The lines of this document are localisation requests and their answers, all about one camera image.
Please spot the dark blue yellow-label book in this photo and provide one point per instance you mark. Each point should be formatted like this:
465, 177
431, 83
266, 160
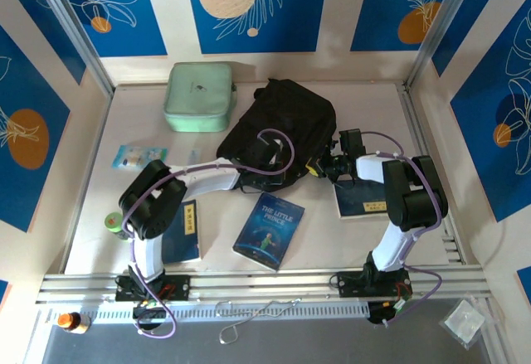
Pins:
184, 239
361, 202

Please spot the Little Prince blue book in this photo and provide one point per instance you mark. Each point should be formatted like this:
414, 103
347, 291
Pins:
269, 231

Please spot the black student bag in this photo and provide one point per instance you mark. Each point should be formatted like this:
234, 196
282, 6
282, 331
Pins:
290, 111

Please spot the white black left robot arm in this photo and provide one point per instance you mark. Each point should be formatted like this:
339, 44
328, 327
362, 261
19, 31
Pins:
207, 175

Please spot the clear plastic bag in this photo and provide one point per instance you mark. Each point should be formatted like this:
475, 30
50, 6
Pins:
462, 322

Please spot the mint green zip case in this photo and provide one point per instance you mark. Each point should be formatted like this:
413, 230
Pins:
199, 90

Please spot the blue white snack packet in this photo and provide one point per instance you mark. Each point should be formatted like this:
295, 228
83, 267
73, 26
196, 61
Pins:
137, 157

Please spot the green cap bottle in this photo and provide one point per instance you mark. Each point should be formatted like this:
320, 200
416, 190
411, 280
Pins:
114, 221

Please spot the orange cap brown bottle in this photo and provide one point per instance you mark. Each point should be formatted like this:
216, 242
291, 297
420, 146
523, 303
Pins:
74, 322

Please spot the aluminium side rail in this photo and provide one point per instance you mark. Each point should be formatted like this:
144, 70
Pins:
415, 123

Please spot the aluminium front rail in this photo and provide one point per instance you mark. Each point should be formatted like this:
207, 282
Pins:
269, 283

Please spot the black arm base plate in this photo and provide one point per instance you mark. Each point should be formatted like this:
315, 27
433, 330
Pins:
350, 283
178, 287

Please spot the blue floral wall poster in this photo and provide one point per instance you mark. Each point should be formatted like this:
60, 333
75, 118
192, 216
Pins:
145, 28
373, 28
25, 90
50, 40
477, 16
290, 28
477, 132

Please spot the aluminium frame post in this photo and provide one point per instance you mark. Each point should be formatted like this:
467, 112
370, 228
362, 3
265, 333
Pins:
74, 28
428, 49

